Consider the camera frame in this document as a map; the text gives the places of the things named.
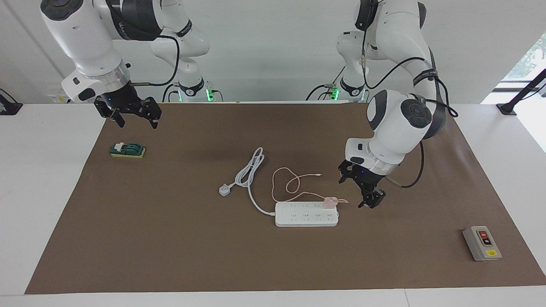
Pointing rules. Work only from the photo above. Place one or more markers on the white power strip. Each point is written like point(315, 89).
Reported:
point(307, 217)

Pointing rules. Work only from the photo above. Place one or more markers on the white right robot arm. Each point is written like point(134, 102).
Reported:
point(85, 38)

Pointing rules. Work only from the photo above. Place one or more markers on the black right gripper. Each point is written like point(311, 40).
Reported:
point(121, 100)

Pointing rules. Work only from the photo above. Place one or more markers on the black desk clamp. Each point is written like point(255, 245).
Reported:
point(10, 108)

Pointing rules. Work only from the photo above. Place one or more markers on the brown table mat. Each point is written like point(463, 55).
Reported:
point(273, 256)

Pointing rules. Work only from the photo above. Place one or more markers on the white wall socket box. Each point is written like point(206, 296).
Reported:
point(55, 98)

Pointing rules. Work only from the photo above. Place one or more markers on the pink usb charger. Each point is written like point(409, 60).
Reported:
point(329, 202)

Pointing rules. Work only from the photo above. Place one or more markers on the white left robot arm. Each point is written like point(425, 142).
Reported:
point(396, 123)

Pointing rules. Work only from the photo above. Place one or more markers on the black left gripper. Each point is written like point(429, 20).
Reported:
point(367, 179)

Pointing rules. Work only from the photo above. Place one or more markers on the grey on-off switch box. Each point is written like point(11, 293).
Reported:
point(482, 245)

